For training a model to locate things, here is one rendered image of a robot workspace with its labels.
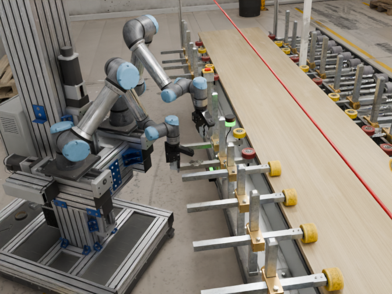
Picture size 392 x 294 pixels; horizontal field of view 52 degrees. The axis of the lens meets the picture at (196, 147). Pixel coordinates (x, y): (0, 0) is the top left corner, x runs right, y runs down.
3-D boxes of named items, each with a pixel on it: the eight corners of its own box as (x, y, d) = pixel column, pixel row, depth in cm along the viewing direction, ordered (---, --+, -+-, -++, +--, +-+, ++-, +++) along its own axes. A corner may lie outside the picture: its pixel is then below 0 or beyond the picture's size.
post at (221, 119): (220, 187, 251) (219, 118, 226) (219, 184, 254) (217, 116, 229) (226, 186, 251) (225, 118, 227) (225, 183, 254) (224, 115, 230)
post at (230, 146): (228, 216, 231) (227, 144, 206) (227, 213, 234) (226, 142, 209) (234, 216, 231) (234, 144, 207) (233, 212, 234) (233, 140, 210)
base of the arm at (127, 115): (104, 124, 247) (101, 109, 242) (118, 114, 258) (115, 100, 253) (125, 128, 241) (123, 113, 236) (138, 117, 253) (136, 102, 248)
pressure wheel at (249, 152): (243, 171, 239) (243, 154, 233) (240, 163, 246) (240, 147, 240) (256, 169, 240) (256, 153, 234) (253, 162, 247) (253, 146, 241)
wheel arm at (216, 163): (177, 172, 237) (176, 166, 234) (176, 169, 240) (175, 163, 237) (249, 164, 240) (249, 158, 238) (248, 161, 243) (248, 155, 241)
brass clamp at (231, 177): (228, 182, 209) (228, 174, 207) (223, 168, 221) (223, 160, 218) (240, 181, 210) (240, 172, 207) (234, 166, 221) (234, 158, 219)
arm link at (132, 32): (119, 19, 205) (176, 98, 209) (133, 14, 213) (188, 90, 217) (109, 32, 214) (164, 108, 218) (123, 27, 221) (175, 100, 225)
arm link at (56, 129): (74, 138, 213) (68, 115, 206) (83, 148, 204) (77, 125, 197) (51, 145, 208) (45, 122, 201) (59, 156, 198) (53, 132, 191)
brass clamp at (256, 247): (251, 252, 167) (251, 244, 164) (244, 230, 178) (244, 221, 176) (266, 251, 167) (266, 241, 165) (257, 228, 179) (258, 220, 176)
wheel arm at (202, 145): (176, 153, 259) (175, 147, 257) (175, 150, 262) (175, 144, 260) (242, 145, 262) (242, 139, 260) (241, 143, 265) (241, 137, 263)
